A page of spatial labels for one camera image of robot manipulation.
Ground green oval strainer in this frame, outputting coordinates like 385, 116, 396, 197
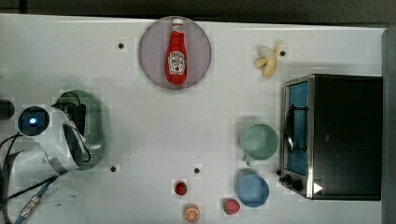
53, 90, 106, 172

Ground green mug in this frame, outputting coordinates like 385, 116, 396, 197
238, 123, 279, 167

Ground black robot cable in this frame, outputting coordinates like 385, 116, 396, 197
0, 91, 92, 224

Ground large red strawberry toy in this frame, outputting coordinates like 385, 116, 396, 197
223, 199, 240, 216

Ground black toaster oven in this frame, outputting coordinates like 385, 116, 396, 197
277, 74, 383, 201

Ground blue bowl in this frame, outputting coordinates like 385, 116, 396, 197
237, 174, 270, 208

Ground orange slice toy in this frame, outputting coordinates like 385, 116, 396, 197
183, 204, 201, 223

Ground plush peeled banana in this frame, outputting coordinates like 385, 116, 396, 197
254, 39, 283, 78

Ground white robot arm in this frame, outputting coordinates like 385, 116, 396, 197
1, 105, 90, 224

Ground grey round plate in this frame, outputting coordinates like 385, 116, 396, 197
138, 17, 211, 90

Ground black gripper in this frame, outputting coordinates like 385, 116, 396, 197
62, 103, 86, 134

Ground red plush ketchup bottle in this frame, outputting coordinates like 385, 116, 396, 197
165, 18, 188, 85

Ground small red strawberry toy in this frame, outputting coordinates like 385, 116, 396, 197
175, 181, 188, 196

